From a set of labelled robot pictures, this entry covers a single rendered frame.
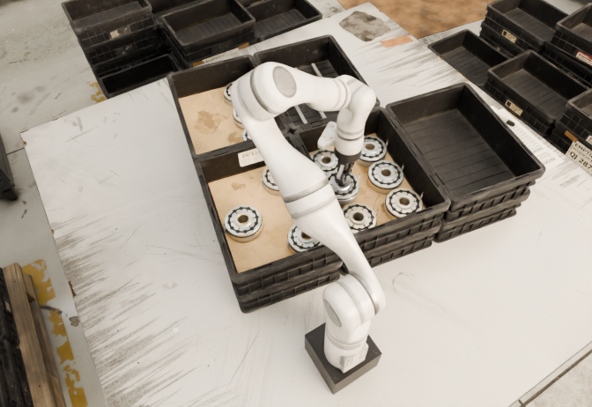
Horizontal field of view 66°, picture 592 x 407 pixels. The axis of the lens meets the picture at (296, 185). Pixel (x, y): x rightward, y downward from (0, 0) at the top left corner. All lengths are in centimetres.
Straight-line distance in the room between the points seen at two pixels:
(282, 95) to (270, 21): 202
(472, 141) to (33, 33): 318
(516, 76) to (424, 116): 110
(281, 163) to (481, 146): 87
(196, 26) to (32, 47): 149
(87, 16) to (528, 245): 243
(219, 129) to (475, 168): 81
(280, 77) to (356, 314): 44
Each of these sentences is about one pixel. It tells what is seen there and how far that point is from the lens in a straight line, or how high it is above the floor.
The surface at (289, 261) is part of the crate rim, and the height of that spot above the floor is 93.
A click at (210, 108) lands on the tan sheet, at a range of 161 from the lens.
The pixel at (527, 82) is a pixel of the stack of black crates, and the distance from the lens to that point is 261.
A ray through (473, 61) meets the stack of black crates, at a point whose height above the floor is 27.
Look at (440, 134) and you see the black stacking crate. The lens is 156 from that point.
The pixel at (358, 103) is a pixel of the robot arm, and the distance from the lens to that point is 106.
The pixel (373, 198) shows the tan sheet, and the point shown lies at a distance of 135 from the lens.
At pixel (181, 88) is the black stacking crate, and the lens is 165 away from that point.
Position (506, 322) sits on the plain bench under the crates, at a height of 70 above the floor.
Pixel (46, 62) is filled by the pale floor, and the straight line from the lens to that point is 358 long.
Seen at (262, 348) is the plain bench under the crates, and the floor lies 70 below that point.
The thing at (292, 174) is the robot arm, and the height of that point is 128.
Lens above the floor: 192
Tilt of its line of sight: 53 degrees down
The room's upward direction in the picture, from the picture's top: 2 degrees counter-clockwise
